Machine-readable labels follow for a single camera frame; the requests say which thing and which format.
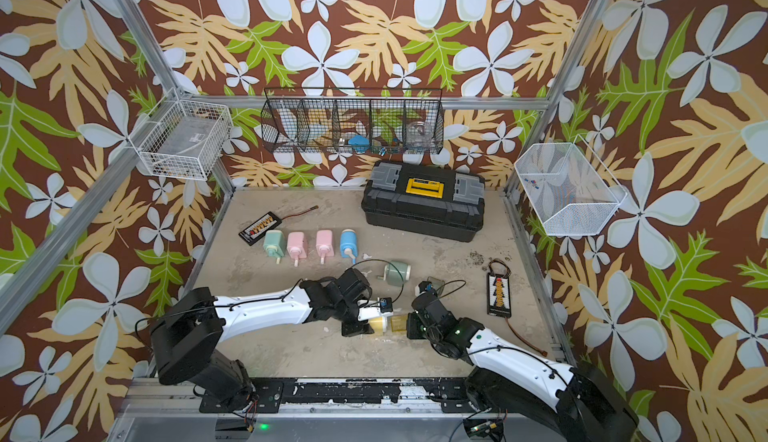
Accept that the white wire basket right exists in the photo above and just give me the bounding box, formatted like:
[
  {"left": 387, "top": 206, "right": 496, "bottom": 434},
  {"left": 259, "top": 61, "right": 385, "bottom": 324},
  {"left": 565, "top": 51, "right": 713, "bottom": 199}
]
[{"left": 515, "top": 136, "right": 628, "bottom": 238}]

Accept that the clear yellow tray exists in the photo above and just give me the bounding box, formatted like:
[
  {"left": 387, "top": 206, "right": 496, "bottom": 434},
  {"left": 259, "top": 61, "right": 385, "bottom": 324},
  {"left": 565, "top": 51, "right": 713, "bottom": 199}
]
[{"left": 389, "top": 315, "right": 408, "bottom": 333}]

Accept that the green sharpener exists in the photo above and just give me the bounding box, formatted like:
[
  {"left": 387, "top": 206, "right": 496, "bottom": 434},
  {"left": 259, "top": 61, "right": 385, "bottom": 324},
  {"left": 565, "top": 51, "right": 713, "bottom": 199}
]
[
  {"left": 263, "top": 229, "right": 287, "bottom": 264},
  {"left": 381, "top": 261, "right": 411, "bottom": 286}
]

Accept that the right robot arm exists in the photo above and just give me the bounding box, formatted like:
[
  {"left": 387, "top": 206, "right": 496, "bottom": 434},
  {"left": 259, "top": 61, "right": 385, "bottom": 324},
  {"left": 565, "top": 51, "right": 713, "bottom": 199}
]
[{"left": 408, "top": 291, "right": 639, "bottom": 441}]

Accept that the white wire basket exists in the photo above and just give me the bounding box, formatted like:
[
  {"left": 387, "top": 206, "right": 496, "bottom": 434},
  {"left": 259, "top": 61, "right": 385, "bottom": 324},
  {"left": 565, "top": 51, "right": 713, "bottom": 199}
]
[
  {"left": 130, "top": 89, "right": 233, "bottom": 181},
  {"left": 515, "top": 136, "right": 628, "bottom": 238}
]

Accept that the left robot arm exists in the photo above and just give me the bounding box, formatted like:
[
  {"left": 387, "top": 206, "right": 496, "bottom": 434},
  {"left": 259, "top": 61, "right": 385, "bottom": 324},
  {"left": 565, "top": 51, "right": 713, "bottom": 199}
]
[{"left": 150, "top": 268, "right": 392, "bottom": 412}]

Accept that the black wire basket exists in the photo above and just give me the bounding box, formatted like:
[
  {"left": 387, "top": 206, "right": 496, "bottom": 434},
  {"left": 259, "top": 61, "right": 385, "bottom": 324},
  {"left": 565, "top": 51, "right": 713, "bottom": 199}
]
[{"left": 260, "top": 88, "right": 445, "bottom": 156}]

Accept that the yellow pencil sharpener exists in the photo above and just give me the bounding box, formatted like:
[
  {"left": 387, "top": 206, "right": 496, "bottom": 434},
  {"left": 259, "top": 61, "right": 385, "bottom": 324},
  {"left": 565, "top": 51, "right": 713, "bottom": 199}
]
[{"left": 368, "top": 317, "right": 389, "bottom": 335}]

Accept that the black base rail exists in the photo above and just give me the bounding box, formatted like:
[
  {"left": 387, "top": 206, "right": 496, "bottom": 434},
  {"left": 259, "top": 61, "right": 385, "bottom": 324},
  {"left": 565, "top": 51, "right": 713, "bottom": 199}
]
[{"left": 200, "top": 377, "right": 523, "bottom": 414}]

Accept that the blue pencil sharpener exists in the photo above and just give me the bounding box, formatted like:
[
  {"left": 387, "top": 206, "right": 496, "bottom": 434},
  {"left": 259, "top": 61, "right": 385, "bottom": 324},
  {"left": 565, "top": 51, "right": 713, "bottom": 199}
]
[{"left": 339, "top": 229, "right": 358, "bottom": 264}]

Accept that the black battery holder left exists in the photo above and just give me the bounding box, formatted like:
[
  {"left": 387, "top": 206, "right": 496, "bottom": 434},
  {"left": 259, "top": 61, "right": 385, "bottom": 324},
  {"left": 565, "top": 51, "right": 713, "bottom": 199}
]
[{"left": 238, "top": 205, "right": 319, "bottom": 246}]

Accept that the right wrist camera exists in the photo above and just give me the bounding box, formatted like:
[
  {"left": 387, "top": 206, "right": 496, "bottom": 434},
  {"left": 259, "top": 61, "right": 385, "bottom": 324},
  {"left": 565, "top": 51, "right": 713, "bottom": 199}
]
[{"left": 415, "top": 281, "right": 437, "bottom": 297}]

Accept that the white wire basket left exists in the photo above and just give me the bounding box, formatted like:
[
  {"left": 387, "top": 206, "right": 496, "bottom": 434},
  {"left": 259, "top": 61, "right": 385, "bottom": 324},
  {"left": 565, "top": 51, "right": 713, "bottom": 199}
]
[{"left": 130, "top": 89, "right": 233, "bottom": 181}]

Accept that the black battery holder right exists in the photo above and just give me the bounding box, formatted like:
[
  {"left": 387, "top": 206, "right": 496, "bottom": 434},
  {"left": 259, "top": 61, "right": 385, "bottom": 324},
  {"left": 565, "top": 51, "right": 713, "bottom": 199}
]
[{"left": 486, "top": 259, "right": 512, "bottom": 319}]

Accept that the pink sharpener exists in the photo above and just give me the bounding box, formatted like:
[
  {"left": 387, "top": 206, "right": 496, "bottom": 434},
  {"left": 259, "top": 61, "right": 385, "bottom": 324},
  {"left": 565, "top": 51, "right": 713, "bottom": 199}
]
[
  {"left": 316, "top": 229, "right": 335, "bottom": 265},
  {"left": 287, "top": 231, "right": 308, "bottom": 267}
]

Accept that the black plastic toolbox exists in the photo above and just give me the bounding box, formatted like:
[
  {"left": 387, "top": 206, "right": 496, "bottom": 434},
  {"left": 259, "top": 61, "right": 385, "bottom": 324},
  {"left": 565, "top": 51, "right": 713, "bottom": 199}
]
[{"left": 361, "top": 161, "right": 485, "bottom": 242}]

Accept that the black battery holder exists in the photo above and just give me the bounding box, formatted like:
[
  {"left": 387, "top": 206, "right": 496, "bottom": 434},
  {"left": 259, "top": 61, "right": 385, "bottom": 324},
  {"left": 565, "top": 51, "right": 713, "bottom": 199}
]
[
  {"left": 486, "top": 259, "right": 512, "bottom": 319},
  {"left": 238, "top": 205, "right": 319, "bottom": 246}
]

